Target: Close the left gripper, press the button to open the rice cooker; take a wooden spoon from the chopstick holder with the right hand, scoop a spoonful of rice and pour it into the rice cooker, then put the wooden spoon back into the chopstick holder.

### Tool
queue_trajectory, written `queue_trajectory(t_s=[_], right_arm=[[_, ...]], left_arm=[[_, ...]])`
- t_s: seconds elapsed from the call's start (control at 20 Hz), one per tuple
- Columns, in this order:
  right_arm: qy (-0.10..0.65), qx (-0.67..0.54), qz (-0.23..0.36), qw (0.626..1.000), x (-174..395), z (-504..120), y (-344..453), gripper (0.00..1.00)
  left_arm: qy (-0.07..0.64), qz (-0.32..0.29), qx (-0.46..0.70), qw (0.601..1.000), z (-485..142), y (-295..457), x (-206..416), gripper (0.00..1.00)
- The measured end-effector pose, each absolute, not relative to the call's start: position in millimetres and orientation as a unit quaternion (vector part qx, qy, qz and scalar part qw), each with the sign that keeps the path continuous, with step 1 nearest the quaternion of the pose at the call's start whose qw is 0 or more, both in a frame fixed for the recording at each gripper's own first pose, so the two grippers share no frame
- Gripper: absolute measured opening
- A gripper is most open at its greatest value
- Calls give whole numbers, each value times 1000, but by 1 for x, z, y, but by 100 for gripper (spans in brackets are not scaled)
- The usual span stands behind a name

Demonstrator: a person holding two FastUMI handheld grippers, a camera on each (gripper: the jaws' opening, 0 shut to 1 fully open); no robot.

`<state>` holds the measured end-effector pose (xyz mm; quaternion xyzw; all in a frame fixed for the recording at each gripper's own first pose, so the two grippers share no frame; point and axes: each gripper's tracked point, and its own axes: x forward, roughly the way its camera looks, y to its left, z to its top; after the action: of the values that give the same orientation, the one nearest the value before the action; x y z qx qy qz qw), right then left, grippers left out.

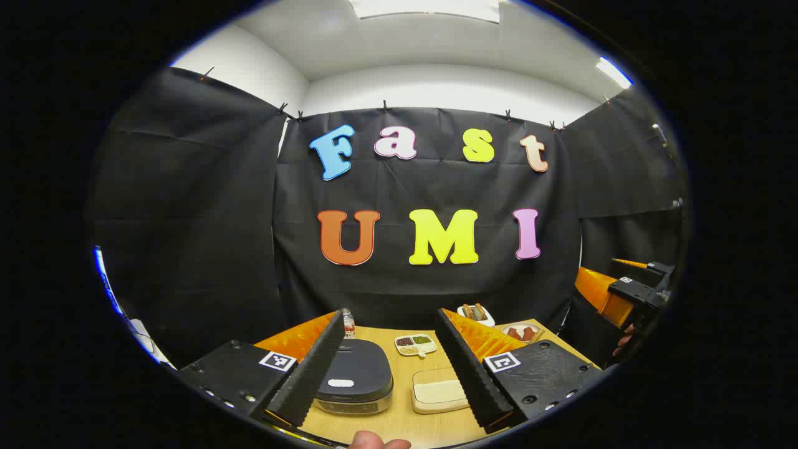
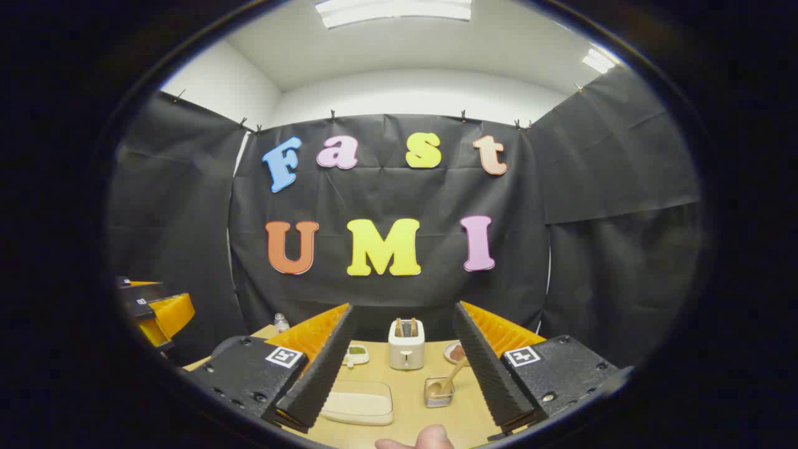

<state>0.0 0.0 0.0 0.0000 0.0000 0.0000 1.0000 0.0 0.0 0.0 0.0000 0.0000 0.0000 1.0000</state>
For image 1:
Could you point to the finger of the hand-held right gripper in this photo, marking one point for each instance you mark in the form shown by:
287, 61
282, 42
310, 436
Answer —
648, 271
601, 293

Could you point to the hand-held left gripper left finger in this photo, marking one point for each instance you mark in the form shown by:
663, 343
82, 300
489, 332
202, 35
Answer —
308, 374

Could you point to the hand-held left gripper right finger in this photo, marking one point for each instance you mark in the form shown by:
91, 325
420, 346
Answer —
474, 374

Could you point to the cream rice tray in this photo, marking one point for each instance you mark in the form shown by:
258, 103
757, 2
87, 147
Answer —
436, 393

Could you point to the dark grey rice cooker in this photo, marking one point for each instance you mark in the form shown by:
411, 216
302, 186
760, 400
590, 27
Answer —
361, 368

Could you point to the white toaster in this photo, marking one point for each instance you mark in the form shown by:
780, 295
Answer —
487, 322

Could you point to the red meat piece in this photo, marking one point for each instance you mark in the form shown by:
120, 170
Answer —
515, 333
530, 333

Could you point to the round plate with meat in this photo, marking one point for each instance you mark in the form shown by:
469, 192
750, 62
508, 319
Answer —
523, 335

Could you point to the toast slice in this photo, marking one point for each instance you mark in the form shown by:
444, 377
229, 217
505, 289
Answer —
480, 311
467, 310

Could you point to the clear plastic bottle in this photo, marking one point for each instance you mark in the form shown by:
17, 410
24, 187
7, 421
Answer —
349, 324

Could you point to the white divided bean plate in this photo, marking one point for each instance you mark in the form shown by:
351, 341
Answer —
414, 342

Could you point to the black backdrop cloth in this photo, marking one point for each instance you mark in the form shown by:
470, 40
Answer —
436, 287

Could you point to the white desk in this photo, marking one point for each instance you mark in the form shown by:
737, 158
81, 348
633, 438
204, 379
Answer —
149, 346

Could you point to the ceiling light panel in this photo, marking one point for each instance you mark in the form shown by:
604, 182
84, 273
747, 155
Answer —
614, 72

